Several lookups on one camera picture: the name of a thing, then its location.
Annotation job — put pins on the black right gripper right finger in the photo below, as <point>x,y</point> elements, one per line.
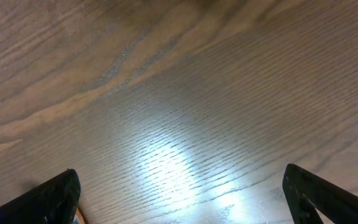
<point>308,195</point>

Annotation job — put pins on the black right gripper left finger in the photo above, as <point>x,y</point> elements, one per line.
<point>54,202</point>

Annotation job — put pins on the orange juice box pair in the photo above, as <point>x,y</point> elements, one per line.
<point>78,218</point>

